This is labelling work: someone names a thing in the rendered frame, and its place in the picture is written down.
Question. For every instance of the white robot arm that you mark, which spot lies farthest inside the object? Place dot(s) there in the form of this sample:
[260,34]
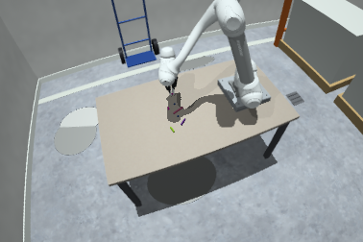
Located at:
[231,17]

